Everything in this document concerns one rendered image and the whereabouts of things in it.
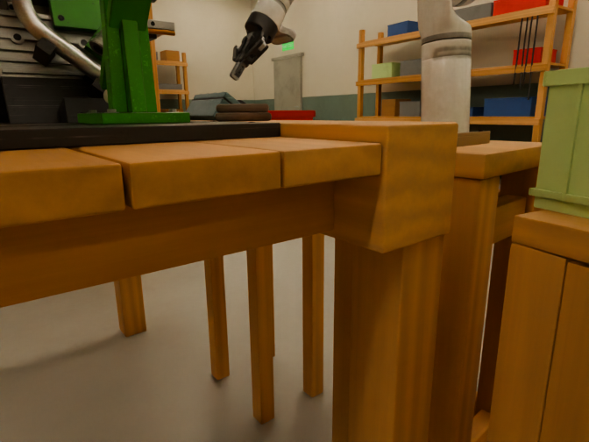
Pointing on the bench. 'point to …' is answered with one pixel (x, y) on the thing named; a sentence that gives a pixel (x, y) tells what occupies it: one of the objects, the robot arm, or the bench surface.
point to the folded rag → (243, 112)
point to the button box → (200, 105)
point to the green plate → (75, 14)
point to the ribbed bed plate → (9, 21)
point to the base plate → (126, 133)
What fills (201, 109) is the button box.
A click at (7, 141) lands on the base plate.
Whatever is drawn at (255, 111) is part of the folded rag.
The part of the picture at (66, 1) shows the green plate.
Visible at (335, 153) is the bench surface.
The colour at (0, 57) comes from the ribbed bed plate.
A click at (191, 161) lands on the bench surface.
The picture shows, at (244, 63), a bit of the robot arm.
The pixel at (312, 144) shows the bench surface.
